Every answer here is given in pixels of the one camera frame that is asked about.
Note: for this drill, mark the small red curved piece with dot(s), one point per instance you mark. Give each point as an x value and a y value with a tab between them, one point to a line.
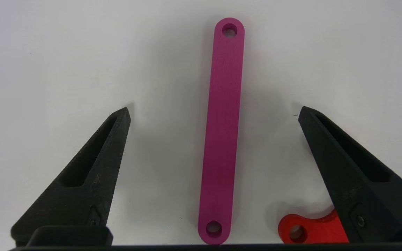
314	230

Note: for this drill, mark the long pink plastic bar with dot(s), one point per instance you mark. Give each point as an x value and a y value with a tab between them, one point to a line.
222	122

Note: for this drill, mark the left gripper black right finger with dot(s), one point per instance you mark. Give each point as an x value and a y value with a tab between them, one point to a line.
365	191

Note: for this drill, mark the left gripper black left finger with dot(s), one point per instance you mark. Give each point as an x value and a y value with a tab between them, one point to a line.
89	181

